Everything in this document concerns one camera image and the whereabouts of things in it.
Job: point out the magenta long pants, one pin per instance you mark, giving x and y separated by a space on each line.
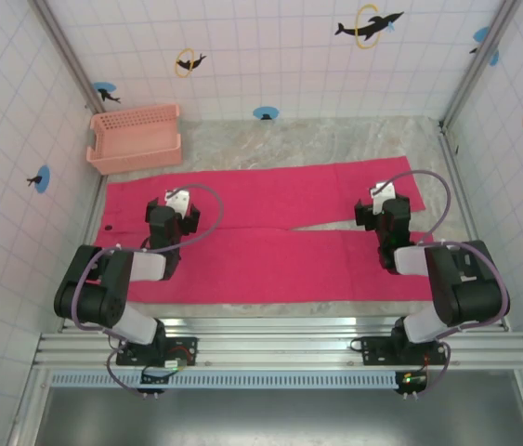
265 260

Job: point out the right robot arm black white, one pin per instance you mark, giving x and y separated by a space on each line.
465 297

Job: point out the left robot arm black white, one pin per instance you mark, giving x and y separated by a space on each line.
94 302

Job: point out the pink plastic basket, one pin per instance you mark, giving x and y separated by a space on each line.
135 160

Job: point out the blue circle black animal sticker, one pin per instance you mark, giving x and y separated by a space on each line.
40 179

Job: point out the blue circle dolphin sticker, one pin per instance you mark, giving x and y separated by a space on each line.
105 92

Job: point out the blue oval seal sticker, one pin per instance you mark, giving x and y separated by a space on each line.
265 113

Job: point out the small black circuit board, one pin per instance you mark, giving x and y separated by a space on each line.
412 382
154 383

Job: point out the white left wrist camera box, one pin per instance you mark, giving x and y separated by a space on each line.
177 200

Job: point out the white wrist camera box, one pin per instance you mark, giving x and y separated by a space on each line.
384 194
177 200

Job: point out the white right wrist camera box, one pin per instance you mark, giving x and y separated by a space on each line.
384 194

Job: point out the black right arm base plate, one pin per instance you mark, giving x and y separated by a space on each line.
377 350

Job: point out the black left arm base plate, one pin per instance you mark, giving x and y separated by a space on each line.
182 350

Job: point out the aluminium mounting rail frame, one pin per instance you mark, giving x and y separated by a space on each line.
265 348

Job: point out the aluminium corner post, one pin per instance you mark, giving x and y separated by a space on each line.
66 56
479 60

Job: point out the blue sticker behind post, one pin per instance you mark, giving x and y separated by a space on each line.
481 34

